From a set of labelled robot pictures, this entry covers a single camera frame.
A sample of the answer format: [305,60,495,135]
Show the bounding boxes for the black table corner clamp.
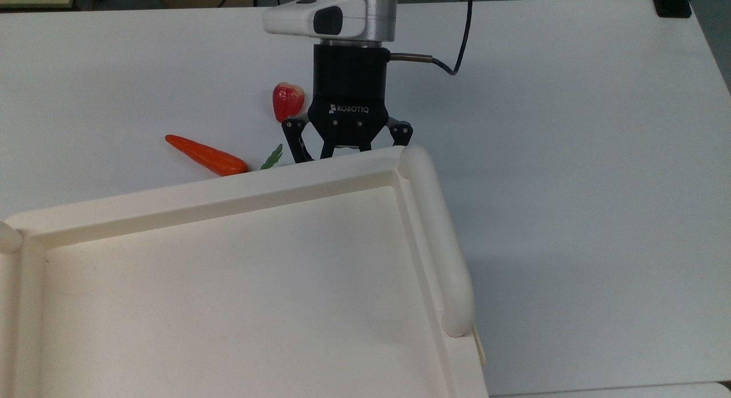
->
[649,0,696,19]

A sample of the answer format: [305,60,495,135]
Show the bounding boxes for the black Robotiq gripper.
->
[282,43,414,164]

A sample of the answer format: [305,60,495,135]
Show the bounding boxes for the white tray with handles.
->
[0,145,489,398]

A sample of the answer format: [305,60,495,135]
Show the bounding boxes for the orange toy carrot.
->
[165,134,284,177]

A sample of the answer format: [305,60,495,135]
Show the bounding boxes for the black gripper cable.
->
[389,0,474,77]

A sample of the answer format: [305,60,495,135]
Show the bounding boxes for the red white toy fruit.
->
[272,82,306,123]

